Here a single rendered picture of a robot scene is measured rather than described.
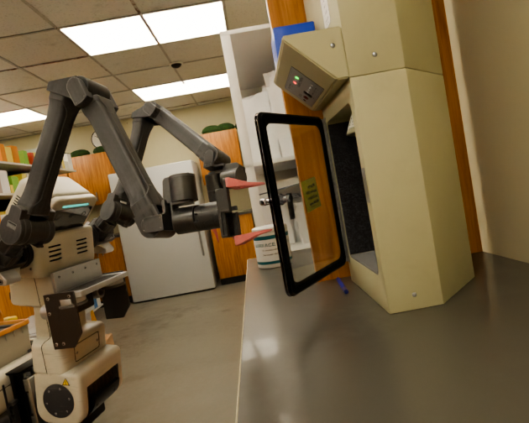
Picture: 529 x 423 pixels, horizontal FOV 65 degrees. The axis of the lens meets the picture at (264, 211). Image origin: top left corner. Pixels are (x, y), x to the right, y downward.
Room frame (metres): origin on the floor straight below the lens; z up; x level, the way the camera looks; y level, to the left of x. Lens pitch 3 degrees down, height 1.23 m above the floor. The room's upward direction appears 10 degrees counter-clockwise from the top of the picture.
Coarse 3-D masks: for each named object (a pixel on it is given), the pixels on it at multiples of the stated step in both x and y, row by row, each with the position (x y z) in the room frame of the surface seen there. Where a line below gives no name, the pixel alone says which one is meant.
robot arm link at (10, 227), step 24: (48, 120) 1.04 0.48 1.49; (72, 120) 1.06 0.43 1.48; (48, 144) 1.03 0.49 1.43; (48, 168) 1.04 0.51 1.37; (24, 192) 1.05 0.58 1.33; (48, 192) 1.06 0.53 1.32; (24, 216) 1.03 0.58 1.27; (48, 216) 1.09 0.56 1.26; (24, 240) 1.03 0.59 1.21; (48, 240) 1.09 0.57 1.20
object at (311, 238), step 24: (288, 144) 0.96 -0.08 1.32; (312, 144) 1.06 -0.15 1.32; (264, 168) 0.87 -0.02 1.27; (288, 168) 0.94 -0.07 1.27; (312, 168) 1.04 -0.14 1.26; (288, 192) 0.93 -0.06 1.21; (312, 192) 1.02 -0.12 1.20; (288, 216) 0.91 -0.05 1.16; (312, 216) 1.00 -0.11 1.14; (288, 240) 0.90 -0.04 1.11; (312, 240) 0.99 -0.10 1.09; (336, 240) 1.09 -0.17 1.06; (312, 264) 0.97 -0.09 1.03
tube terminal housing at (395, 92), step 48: (336, 0) 0.82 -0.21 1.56; (384, 0) 0.81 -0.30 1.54; (384, 48) 0.81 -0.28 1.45; (432, 48) 0.93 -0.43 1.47; (336, 96) 0.95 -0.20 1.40; (384, 96) 0.81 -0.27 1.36; (432, 96) 0.90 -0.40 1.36; (384, 144) 0.81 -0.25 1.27; (432, 144) 0.87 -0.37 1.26; (384, 192) 0.81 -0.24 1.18; (432, 192) 0.84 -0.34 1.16; (384, 240) 0.81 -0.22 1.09; (432, 240) 0.81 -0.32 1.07; (384, 288) 0.82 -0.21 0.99; (432, 288) 0.81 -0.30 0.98
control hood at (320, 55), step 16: (304, 32) 0.81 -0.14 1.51; (320, 32) 0.81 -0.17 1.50; (336, 32) 0.81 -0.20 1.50; (288, 48) 0.83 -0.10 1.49; (304, 48) 0.81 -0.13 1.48; (320, 48) 0.81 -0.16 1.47; (336, 48) 0.81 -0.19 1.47; (288, 64) 0.91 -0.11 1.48; (304, 64) 0.85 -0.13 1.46; (320, 64) 0.81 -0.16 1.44; (336, 64) 0.81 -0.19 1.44; (320, 80) 0.87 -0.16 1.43; (336, 80) 0.82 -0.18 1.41; (320, 96) 0.97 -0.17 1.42
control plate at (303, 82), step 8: (296, 72) 0.92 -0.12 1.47; (288, 80) 1.01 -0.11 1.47; (296, 80) 0.97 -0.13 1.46; (304, 80) 0.94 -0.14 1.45; (288, 88) 1.08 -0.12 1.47; (296, 88) 1.03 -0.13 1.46; (304, 88) 0.99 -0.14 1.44; (312, 88) 0.95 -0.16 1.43; (320, 88) 0.92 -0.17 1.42; (296, 96) 1.09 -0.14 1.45; (312, 96) 1.00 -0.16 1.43; (312, 104) 1.07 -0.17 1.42
